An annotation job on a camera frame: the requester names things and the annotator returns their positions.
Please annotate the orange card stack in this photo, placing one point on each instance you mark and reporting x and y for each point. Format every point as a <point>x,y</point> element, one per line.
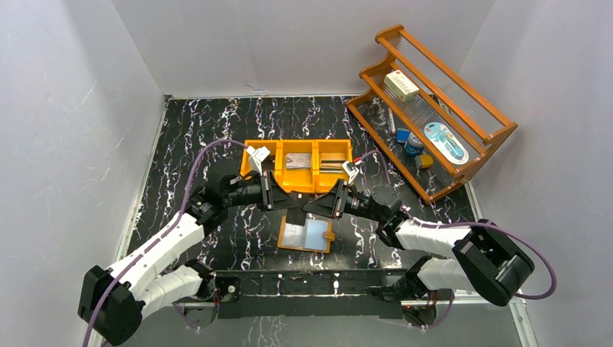
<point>332,163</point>

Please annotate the blue eraser block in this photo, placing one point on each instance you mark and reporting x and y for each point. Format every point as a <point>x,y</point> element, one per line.
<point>402,135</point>

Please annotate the orange wooden shelf rack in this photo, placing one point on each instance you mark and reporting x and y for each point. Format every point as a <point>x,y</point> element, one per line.
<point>444,97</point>

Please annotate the dark grey credit card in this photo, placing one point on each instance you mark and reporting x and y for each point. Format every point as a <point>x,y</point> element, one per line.
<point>296,216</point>

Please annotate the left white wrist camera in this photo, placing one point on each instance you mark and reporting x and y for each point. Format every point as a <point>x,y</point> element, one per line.
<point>256,158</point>

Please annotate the white red box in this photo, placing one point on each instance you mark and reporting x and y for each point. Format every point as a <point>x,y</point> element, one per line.
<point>400,85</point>

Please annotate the orange card holder wallet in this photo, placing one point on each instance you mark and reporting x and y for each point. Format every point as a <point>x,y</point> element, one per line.
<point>314,236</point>

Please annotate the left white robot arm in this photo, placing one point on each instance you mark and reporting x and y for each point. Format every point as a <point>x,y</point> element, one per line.
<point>115,300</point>

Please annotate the silver card stack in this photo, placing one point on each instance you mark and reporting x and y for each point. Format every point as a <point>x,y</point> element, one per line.
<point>297,161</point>

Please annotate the blue packaged cutter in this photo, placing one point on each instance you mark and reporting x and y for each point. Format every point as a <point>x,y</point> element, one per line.
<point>446,142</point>

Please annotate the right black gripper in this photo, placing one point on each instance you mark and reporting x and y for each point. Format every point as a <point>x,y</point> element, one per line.
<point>339,197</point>

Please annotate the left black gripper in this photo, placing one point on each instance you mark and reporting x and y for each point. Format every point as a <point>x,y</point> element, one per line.
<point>265,191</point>

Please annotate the white pen marker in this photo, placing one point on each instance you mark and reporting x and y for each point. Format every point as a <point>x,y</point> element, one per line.
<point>391,121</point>

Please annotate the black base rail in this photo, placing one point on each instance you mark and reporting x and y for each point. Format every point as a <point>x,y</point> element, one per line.
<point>323,293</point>

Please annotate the orange three-compartment bin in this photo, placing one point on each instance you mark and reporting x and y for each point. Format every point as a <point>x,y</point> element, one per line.
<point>303,180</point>

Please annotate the yellow grey sharpener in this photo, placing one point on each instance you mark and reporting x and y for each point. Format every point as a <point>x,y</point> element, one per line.
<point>424,162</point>

